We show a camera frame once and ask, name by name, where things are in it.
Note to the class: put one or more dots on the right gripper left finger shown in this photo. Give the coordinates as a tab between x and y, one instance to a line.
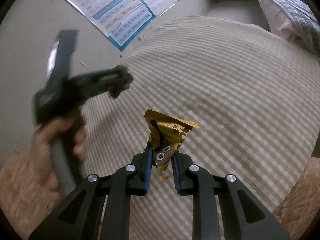
99	207

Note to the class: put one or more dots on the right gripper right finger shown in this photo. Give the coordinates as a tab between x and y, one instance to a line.
223	207

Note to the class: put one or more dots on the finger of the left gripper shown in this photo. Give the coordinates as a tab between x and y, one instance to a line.
86	86
59	60

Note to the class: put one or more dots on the gold cartoon-eye wrapper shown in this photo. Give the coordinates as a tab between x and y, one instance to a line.
166	136

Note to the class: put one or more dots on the small dark wrapper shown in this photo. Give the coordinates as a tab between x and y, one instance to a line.
121	82

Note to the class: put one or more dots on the person's left hand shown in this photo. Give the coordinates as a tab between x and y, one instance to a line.
40	165

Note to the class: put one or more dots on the folded patterned quilt pile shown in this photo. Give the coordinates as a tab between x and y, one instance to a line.
293	21

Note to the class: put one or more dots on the blue chart wall poster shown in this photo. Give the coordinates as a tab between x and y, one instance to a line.
119	20

